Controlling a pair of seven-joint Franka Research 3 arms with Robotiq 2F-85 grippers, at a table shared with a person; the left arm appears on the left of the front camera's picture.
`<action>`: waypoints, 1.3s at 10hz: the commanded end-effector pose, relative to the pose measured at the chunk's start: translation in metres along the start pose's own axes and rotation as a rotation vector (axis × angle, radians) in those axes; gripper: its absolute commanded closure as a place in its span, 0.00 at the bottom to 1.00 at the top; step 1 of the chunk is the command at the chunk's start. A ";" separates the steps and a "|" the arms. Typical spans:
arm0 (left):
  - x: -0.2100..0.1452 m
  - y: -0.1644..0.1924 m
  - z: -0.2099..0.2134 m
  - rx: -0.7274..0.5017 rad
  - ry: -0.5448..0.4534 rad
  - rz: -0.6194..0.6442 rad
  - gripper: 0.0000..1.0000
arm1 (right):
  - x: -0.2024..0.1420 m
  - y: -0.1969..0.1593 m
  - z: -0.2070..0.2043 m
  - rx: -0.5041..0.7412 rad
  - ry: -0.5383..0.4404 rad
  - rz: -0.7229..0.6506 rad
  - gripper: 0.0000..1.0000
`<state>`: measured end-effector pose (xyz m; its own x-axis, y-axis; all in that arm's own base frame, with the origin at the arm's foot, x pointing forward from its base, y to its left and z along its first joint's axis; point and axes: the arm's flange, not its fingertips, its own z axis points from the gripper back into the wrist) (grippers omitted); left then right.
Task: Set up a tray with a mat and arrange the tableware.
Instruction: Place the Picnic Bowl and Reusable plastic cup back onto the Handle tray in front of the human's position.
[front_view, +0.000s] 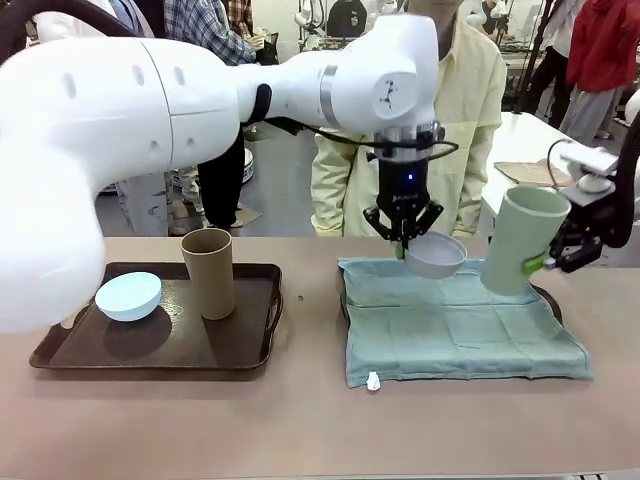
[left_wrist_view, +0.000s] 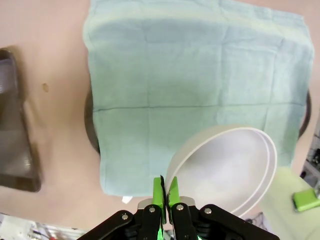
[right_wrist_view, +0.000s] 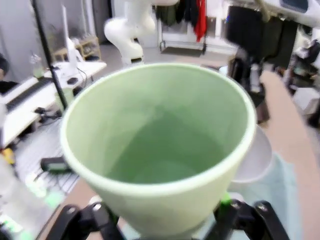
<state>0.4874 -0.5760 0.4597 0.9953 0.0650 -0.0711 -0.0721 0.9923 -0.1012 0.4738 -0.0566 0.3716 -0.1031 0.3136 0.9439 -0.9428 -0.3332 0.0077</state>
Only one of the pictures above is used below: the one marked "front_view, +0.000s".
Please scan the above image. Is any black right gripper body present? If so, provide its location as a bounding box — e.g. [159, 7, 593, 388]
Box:
[568, 192, 624, 246]

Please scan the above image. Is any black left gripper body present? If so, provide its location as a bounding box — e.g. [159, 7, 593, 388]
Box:
[375, 155, 432, 211]

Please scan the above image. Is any tall pale green cup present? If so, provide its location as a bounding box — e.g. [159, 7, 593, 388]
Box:
[479, 185, 572, 296]

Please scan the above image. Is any white bowl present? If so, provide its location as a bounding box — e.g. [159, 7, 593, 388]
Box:
[403, 230, 469, 280]

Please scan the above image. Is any teal cloth mat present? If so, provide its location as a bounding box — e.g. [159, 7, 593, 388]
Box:
[337, 256, 595, 391]

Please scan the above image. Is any tall tan cup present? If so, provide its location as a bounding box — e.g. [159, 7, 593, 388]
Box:
[180, 227, 236, 321]

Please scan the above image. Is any person's right forearm yellow sleeve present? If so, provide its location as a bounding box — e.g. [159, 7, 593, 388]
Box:
[309, 149, 351, 237]

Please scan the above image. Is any person's left forearm yellow sleeve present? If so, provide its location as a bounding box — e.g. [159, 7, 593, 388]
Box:
[464, 124, 507, 236]

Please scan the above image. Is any dark brown plastic tray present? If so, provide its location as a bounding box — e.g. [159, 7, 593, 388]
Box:
[28, 262, 285, 372]
[339, 282, 567, 340]

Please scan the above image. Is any brown flat sheet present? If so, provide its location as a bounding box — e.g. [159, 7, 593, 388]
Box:
[493, 158, 569, 190]

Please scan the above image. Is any white side table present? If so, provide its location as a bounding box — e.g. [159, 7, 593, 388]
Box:
[492, 110, 624, 201]

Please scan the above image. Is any person in yellow gown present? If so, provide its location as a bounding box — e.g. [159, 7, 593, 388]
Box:
[309, 0, 509, 239]

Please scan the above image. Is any person in black trousers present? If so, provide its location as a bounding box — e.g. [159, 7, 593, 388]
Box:
[529, 0, 576, 131]

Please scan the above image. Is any black tripod pole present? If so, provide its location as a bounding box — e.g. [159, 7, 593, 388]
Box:
[519, 29, 546, 115]

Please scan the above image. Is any person in plaid shirt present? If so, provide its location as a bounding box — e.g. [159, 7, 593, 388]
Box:
[164, 0, 259, 229]

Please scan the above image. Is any person in red jacket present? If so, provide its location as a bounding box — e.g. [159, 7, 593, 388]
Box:
[564, 0, 640, 141]

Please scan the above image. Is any person in black logo shirt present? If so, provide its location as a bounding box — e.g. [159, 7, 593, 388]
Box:
[329, 0, 371, 36]

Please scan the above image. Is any light blue bowl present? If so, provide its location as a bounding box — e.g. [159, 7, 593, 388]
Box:
[94, 271, 164, 323]

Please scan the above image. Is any black right arm cable sleeve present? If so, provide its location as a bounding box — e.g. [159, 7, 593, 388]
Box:
[602, 117, 640, 250]

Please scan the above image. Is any black arm cable sleeve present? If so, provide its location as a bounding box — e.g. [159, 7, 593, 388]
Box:
[602, 117, 640, 250]
[0, 0, 169, 41]

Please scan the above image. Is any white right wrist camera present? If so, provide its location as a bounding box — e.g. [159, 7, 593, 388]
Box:
[558, 143, 620, 194]

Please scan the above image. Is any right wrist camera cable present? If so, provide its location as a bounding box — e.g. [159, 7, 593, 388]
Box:
[545, 139, 571, 189]

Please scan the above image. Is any black left wrist camera cable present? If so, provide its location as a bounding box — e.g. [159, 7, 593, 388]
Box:
[269, 115, 460, 164]

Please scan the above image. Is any black left arm cable sleeve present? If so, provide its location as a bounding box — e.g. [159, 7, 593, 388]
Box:
[0, 0, 169, 41]

